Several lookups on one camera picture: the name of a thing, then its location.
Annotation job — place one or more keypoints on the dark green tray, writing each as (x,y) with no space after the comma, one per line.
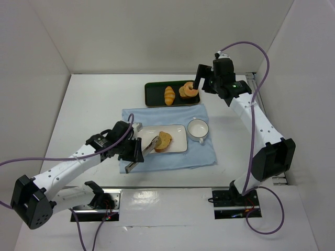
(154,94)

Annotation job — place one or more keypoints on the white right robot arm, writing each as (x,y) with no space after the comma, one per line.
(272,153)

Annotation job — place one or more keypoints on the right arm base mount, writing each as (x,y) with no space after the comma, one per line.
(225,207)

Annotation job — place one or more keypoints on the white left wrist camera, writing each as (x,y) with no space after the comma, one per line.
(137,127)

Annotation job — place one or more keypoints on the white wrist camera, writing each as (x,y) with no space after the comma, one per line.
(221,55)
(137,127)

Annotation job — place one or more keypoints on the light blue cloth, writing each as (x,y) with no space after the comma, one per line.
(196,155)

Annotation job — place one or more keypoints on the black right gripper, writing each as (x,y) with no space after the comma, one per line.
(202,72)

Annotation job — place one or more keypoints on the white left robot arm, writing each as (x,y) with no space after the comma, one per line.
(37,199)

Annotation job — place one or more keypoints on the bread slice with seeds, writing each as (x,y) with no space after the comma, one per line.
(166,139)

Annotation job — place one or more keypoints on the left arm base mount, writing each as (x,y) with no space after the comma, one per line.
(109,207)

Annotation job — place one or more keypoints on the orange croissant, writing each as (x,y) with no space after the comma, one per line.
(169,96)

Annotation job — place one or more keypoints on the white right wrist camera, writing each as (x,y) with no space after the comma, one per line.
(221,55)

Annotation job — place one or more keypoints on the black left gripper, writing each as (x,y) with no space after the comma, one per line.
(133,150)

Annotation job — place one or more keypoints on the white cup with handle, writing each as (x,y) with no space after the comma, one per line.
(197,130)

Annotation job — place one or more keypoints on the pink glazed donut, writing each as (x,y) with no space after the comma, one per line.
(189,90)

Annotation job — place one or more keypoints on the brown round bread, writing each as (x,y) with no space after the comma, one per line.
(182,93)

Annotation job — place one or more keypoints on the white rectangular plate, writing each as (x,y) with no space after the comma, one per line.
(177,132)

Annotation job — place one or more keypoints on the metal tongs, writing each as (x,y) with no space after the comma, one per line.
(155,141)

